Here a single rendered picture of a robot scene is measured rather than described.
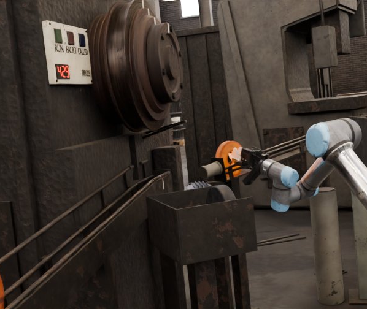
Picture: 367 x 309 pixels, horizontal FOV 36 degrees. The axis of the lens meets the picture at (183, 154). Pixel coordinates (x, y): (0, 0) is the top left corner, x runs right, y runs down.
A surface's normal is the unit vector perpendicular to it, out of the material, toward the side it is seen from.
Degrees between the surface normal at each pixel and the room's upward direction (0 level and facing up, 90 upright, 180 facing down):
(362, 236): 90
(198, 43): 90
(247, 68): 90
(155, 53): 77
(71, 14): 90
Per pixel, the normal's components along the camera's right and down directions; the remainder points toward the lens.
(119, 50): -0.28, -0.06
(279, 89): -0.49, 0.13
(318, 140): -0.90, 0.08
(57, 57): 0.96, -0.07
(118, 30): -0.28, -0.36
